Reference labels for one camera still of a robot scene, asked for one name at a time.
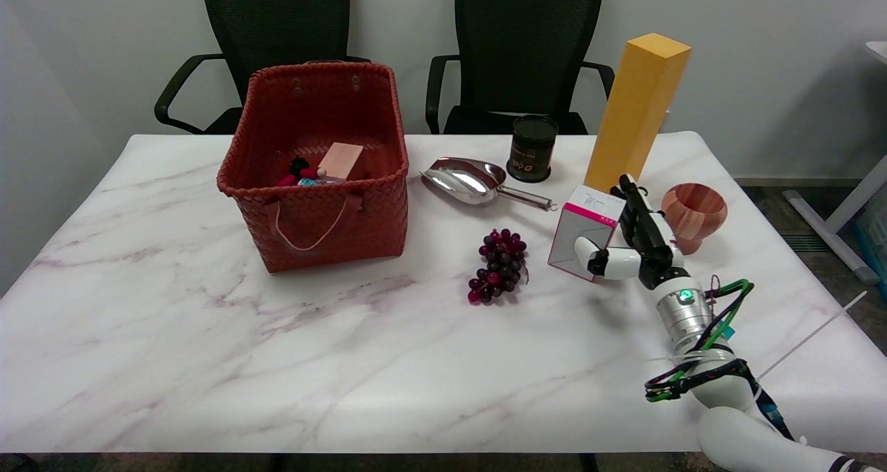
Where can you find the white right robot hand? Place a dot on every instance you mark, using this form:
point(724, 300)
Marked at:
point(634, 243)

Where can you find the white paper box pink trim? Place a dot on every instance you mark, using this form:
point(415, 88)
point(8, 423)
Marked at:
point(582, 233)

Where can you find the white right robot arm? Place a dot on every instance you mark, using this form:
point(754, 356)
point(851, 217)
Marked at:
point(721, 382)

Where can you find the tall yellow box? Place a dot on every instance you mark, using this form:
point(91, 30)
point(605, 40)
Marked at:
point(634, 115)

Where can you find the wooden cup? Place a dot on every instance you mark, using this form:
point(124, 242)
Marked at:
point(693, 215)

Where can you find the purple plastic grape bunch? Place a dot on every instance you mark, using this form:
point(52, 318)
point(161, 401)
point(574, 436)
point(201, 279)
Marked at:
point(499, 265)

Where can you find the black tin can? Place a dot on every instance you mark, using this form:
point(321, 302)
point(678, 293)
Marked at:
point(531, 148)

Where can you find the silver metal scoop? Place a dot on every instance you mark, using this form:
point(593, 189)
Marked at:
point(471, 181)

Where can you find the black mesh office chair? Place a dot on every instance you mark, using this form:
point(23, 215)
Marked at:
point(270, 49)
point(520, 49)

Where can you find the pink block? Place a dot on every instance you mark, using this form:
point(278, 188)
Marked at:
point(341, 160)

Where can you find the red woven basket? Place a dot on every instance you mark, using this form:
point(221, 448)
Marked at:
point(315, 181)

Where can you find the small red black doll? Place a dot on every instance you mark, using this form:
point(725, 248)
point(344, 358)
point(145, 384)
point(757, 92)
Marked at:
point(300, 172)

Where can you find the white desk frame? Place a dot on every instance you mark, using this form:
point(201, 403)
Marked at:
point(842, 215)

